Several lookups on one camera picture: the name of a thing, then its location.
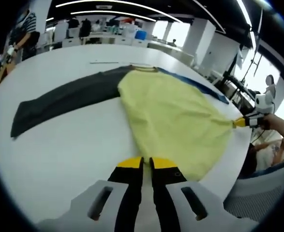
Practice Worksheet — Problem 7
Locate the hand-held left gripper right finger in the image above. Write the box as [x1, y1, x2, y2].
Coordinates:
[149, 157, 256, 232]

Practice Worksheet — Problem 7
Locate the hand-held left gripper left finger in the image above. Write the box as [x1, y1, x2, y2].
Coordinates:
[39, 156, 144, 232]

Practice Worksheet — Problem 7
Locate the yellow blue grey garment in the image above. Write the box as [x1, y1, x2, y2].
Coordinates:
[10, 65, 238, 182]

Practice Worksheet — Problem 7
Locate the person's right hand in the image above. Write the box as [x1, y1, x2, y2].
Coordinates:
[259, 113, 282, 131]

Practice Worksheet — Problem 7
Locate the black desk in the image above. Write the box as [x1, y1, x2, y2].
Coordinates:
[225, 72, 260, 107]

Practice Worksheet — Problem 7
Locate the grey office chair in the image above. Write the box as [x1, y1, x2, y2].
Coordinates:
[223, 159, 284, 221]

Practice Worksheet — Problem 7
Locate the blue water jug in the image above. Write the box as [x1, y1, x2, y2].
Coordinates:
[135, 30, 147, 41]

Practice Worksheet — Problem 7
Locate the white counter with cabinets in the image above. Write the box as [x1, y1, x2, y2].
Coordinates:
[47, 35, 195, 66]

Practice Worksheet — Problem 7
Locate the long ceiling light strip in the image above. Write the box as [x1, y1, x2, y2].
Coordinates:
[70, 10, 157, 23]

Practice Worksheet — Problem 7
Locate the brown cardboard box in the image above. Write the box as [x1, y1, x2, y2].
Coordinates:
[0, 65, 14, 90]

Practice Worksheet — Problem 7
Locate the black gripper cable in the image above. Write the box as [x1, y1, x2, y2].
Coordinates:
[251, 127, 266, 144]

